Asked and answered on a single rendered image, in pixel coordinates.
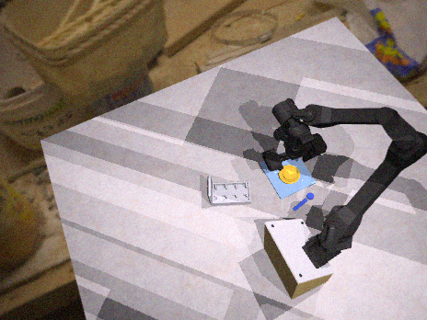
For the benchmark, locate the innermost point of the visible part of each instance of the light blue flat mat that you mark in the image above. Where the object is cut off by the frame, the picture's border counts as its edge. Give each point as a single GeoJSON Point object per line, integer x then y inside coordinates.
{"type": "Point", "coordinates": [284, 190]}

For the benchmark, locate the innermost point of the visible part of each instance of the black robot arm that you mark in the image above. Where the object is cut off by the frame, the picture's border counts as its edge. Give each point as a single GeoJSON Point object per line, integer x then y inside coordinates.
{"type": "Point", "coordinates": [407, 147]}

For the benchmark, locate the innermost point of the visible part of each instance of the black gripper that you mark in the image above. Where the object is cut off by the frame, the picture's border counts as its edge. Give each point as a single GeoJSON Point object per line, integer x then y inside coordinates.
{"type": "Point", "coordinates": [312, 149]}

